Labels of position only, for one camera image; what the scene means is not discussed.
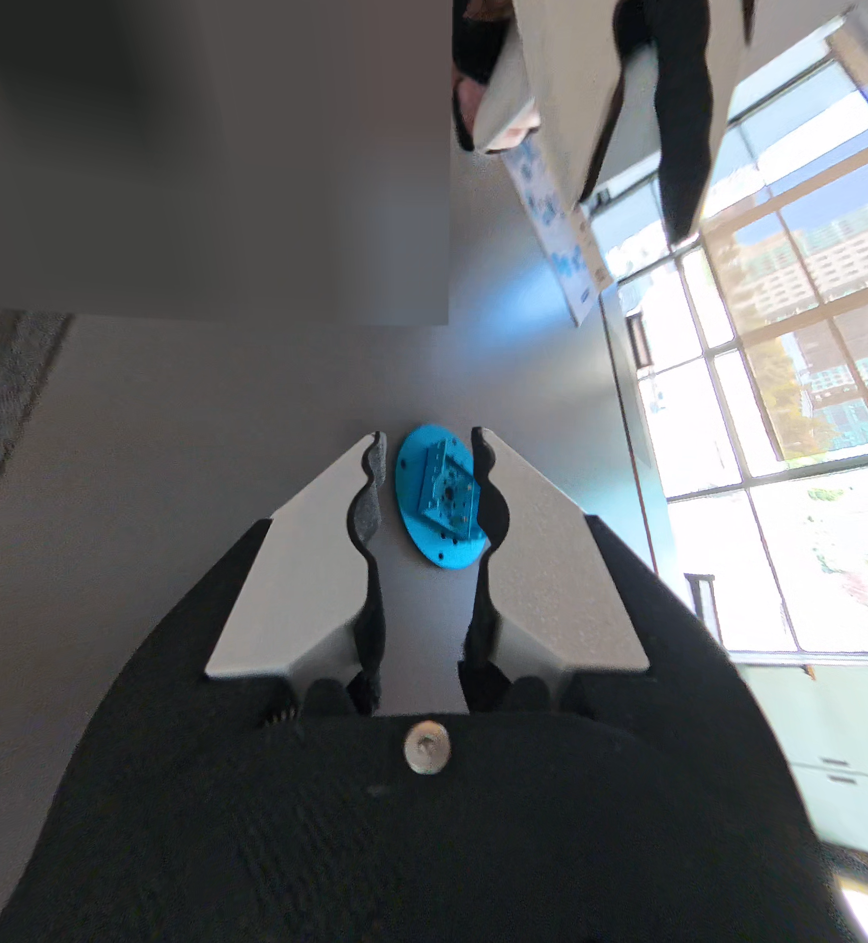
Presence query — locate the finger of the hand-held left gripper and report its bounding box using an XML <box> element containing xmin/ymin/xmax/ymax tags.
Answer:
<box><xmin>511</xmin><ymin>0</ymin><xmax>624</xmax><ymax>215</ymax></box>
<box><xmin>614</xmin><ymin>0</ymin><xmax>756</xmax><ymax>246</ymax></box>

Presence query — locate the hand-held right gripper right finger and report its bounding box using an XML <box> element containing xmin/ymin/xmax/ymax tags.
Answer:
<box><xmin>460</xmin><ymin>426</ymin><xmax>652</xmax><ymax>699</ymax></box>

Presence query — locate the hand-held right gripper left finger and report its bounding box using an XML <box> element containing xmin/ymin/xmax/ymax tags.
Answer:
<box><xmin>204</xmin><ymin>431</ymin><xmax>389</xmax><ymax>693</ymax></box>

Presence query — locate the blue disc with square bracket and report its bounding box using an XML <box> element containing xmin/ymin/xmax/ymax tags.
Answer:
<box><xmin>393</xmin><ymin>423</ymin><xmax>492</xmax><ymax>572</ymax></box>

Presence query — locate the grey desk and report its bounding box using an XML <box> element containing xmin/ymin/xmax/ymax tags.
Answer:
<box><xmin>0</xmin><ymin>143</ymin><xmax>674</xmax><ymax>943</ymax></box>
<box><xmin>597</xmin><ymin>280</ymin><xmax>672</xmax><ymax>576</ymax></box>

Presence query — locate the person's left hand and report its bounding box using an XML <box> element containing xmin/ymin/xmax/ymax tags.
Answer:
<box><xmin>453</xmin><ymin>76</ymin><xmax>543</xmax><ymax>155</ymax></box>

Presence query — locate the cardboard box with blue print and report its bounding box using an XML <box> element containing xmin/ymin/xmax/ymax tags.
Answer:
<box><xmin>504</xmin><ymin>140</ymin><xmax>617</xmax><ymax>329</ymax></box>

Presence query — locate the black chair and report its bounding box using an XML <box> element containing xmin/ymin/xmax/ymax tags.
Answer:
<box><xmin>624</xmin><ymin>311</ymin><xmax>653</xmax><ymax>371</ymax></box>

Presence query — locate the large glass window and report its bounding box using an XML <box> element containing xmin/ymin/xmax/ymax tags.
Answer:
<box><xmin>589</xmin><ymin>22</ymin><xmax>868</xmax><ymax>657</ymax></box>

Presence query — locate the frosted glass partition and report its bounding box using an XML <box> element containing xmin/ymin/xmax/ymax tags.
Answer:
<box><xmin>732</xmin><ymin>656</ymin><xmax>868</xmax><ymax>863</ymax></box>

